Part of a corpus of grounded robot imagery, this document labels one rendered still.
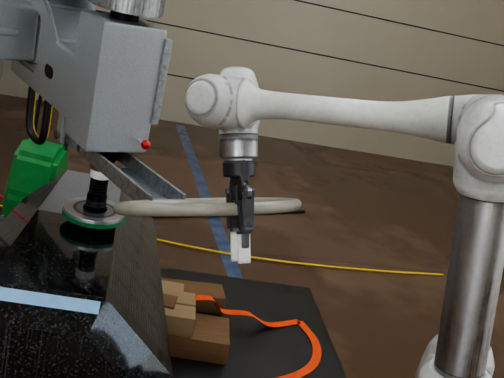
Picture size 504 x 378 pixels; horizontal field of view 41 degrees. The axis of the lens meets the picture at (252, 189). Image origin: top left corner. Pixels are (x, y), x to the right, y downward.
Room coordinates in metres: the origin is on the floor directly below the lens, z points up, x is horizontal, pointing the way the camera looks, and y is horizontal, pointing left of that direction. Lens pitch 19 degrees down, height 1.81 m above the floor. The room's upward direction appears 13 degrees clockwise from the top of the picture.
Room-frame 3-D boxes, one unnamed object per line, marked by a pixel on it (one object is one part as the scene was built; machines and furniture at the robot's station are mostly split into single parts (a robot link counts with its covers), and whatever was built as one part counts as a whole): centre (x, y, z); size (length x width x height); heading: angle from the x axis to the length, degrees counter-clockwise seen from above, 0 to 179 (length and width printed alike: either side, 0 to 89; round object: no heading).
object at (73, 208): (2.15, 0.52, 0.87); 0.21 x 0.21 x 0.01
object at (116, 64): (2.21, 0.57, 1.32); 0.36 x 0.22 x 0.45; 39
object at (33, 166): (3.55, 1.21, 0.43); 0.35 x 0.35 x 0.87; 86
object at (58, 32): (2.46, 0.76, 1.30); 0.74 x 0.23 x 0.49; 39
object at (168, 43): (2.16, 0.39, 1.37); 0.08 x 0.03 x 0.28; 39
